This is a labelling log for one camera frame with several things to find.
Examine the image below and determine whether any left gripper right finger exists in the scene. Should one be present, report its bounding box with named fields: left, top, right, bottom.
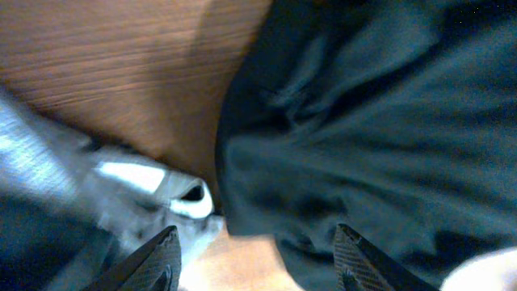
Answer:
left=334, top=224, right=438, bottom=291

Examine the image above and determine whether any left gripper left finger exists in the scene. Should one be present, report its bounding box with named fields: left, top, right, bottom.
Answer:
left=83, top=226, right=181, bottom=291

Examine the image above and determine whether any black t-shirt small logo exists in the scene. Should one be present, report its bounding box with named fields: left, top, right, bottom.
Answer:
left=216, top=0, right=516, bottom=290

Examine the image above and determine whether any grey folded garment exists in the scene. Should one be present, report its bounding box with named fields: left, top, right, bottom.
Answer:
left=1, top=91, right=223, bottom=290

